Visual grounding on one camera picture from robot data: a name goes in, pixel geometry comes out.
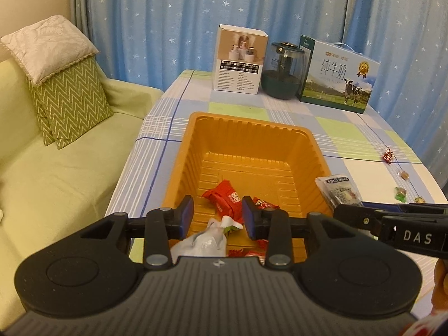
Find large red snack packet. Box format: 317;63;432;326
202;179;246;224

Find blue star curtain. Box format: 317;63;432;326
70;0;448;204

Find red white patterned clothing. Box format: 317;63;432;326
402;313;442;336

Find white lace-edged cushion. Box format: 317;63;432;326
0;15;99;86

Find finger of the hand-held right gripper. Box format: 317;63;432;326
332;203;384;236
362;201;448;215

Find orange plastic tray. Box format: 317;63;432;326
163;111;333;265

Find dark green glass humidifier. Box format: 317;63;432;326
261;41;310;99

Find blue green milk carton box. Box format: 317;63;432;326
297;35;381;114

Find grey snack packet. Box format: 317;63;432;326
315;174;364;208

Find white snack pouch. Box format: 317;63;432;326
170;216;244;264

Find light green sofa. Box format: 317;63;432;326
0;58;165;326

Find green zigzag cushion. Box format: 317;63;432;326
27;77;57;146
44;56;114;150

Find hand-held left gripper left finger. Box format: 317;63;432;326
75;195;195;271

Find white product box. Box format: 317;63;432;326
213;24;269;96

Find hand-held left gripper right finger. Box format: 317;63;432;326
241;196;356;271

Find checked tablecloth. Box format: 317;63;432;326
105;69;448;264

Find person's right hand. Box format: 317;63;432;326
432;259;448;309

